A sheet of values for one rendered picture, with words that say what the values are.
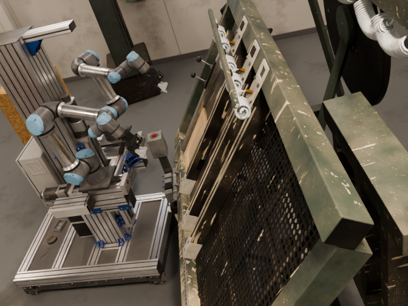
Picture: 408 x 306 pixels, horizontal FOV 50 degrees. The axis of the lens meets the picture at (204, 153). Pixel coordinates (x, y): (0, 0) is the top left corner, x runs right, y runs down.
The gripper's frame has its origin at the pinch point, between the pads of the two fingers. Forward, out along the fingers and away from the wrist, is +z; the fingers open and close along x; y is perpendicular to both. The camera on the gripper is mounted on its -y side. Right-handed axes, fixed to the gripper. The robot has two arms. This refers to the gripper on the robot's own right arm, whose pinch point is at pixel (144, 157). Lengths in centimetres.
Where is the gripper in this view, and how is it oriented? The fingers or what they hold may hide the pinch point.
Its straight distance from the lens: 257.6
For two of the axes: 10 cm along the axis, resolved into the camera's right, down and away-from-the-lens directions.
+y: 7.4, -4.8, -4.7
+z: 6.7, 6.2, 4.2
